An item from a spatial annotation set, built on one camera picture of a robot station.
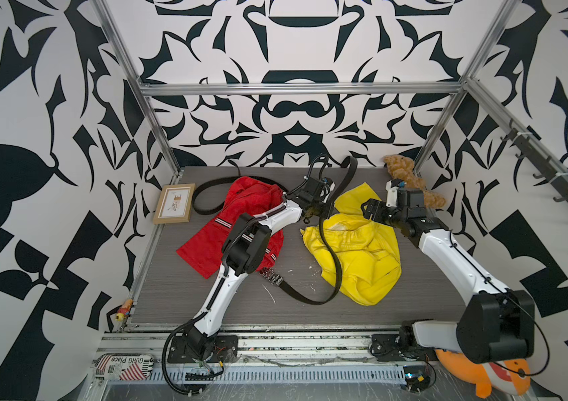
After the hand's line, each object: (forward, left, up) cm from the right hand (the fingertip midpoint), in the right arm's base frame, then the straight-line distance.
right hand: (372, 203), depth 86 cm
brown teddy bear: (+27, -22, -10) cm, 36 cm away
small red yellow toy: (-29, +83, -18) cm, 90 cm away
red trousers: (+8, +44, -5) cm, 45 cm away
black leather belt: (+7, +56, -13) cm, 58 cm away
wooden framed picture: (+12, +76, -15) cm, 78 cm away
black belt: (-21, +32, -14) cm, 41 cm away
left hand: (+9, +11, -11) cm, 18 cm away
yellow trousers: (-13, +2, -9) cm, 16 cm away
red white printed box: (-45, +74, -13) cm, 87 cm away
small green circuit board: (-47, -7, -19) cm, 51 cm away
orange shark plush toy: (-48, -26, -9) cm, 55 cm away
